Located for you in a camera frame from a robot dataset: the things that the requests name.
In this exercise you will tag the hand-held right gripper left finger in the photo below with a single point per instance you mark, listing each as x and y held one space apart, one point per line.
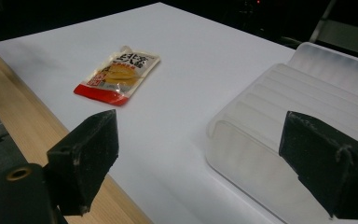
85 158

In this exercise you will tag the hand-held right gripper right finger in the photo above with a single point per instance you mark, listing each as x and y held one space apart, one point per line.
326 161

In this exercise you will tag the translucent plastic container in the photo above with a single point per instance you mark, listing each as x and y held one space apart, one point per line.
292 130

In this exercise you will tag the red and white sauce pouch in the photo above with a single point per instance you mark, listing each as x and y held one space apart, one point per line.
116 79

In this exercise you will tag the white sheet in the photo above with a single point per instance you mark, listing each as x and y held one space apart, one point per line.
155 87

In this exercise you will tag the metal stand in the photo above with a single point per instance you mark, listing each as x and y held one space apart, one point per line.
321 21

